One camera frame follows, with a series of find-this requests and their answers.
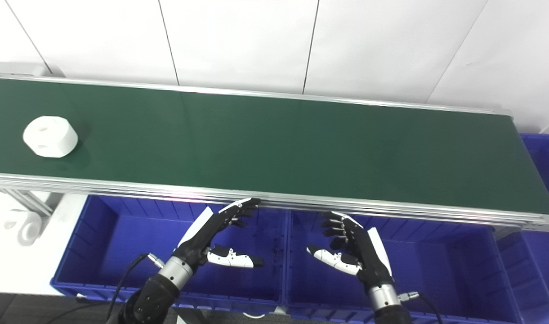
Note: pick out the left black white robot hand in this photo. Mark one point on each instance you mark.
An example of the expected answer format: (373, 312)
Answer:
(202, 236)

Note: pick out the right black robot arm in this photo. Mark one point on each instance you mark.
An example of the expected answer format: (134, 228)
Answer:
(389, 306)

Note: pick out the aluminium conveyor support leg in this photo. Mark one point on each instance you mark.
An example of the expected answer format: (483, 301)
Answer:
(31, 200)

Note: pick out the white cylindrical part with holes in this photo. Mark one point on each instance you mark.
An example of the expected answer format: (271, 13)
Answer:
(26, 227)
(50, 136)

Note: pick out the grey conveyor end housing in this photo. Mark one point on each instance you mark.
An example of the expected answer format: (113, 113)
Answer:
(18, 69)

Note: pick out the green conveyor belt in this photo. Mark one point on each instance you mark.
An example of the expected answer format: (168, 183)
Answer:
(274, 144)

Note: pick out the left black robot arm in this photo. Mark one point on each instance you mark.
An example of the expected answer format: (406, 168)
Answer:
(157, 292)

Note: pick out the blue plastic bin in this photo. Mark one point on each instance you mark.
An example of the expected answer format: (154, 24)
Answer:
(436, 270)
(542, 270)
(121, 252)

